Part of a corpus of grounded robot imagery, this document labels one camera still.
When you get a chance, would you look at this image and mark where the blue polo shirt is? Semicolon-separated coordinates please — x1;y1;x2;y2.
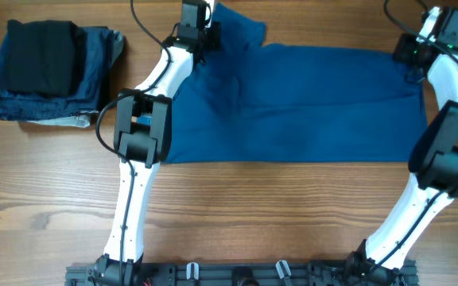
167;5;427;164

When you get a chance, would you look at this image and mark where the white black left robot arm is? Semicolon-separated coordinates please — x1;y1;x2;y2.
88;21;221;285

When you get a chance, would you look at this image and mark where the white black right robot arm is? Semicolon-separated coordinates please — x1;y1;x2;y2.
329;33;458;285

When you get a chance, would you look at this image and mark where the light grey folded garment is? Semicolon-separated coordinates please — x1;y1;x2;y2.
29;30;124;128

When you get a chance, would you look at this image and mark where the black folded garment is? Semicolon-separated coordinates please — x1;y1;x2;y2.
1;19;87;97

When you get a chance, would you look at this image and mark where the dark blue folded garment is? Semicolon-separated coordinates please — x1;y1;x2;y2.
0;27;124;121

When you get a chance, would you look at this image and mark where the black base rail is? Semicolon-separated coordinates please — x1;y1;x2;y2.
64;260;420;286

